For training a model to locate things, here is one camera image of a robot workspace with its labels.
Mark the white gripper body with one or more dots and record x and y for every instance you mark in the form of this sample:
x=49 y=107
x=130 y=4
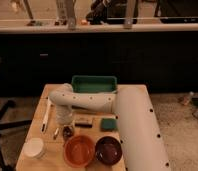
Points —
x=64 y=115

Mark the dark red grapes bunch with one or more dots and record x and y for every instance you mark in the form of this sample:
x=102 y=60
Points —
x=68 y=131

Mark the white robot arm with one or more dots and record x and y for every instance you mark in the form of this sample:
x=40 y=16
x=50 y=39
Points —
x=142 y=144

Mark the red orange bowl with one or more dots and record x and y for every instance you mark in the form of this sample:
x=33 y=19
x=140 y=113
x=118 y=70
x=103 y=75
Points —
x=78 y=151

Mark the dark purple bowl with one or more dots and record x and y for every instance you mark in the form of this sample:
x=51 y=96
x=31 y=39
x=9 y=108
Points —
x=108 y=150

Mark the black wooden block brush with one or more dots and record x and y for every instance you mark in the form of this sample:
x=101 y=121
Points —
x=84 y=122

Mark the green plastic tray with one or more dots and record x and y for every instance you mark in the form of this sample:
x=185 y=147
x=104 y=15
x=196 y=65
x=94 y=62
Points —
x=93 y=84

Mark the teal green sponge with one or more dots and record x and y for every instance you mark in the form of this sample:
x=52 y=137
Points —
x=108 y=124

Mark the white round container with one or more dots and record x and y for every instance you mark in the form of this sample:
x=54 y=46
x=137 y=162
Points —
x=34 y=148

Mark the black office chair base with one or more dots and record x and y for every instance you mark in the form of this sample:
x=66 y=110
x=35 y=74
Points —
x=4 y=126

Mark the person in striped jacket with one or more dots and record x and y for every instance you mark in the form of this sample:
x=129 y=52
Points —
x=107 y=11

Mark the white handled brush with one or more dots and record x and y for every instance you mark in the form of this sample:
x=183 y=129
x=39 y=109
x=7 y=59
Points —
x=46 y=116

